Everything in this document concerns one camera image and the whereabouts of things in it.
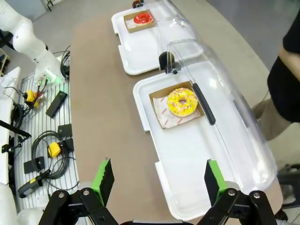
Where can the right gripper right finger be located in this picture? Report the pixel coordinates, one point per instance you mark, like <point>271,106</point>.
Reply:
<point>234,208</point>

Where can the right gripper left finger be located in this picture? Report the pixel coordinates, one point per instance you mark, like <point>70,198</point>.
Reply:
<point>79,208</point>

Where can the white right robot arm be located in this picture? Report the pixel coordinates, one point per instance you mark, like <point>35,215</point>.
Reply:
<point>7,206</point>

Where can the person's left forearm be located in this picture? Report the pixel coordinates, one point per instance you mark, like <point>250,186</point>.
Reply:
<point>284,53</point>

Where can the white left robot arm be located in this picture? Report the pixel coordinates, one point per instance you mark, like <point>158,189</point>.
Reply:
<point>28,42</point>

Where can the yellow sprinkled donut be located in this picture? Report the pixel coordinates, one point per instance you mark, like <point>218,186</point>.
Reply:
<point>178,107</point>

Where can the person in black shirt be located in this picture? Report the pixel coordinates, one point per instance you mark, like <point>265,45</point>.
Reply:
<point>288,89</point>

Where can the brown cardboard donut box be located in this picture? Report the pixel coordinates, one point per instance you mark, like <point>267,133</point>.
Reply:
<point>131,29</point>
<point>155,95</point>

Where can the red glazed donut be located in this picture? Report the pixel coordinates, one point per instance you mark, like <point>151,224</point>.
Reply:
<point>142,20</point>

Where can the black yellow handheld controller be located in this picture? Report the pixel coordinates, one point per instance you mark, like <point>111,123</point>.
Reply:
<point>30,186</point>

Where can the black metal plate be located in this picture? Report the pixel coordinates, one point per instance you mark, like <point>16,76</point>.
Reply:
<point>34,165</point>

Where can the yellow emergency stop box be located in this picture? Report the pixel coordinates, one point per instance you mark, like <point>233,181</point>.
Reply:
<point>54,150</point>
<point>30,98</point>

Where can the white plastic display tray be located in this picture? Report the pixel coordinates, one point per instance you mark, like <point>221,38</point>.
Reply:
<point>136,51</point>
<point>187,164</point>

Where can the clear dome lid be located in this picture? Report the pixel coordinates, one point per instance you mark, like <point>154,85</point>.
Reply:
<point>234,117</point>
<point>178,28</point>

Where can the black tripod rod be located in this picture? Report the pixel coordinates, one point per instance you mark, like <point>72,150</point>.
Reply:
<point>16,129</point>

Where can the long black bar device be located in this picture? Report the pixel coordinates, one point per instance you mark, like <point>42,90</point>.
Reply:
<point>56,104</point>

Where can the white printed paper liner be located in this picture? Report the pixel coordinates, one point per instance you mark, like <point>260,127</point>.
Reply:
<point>129,23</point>
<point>161,110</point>

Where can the black metal bracket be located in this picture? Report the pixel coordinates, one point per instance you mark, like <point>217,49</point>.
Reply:
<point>68,145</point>
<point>65,130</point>

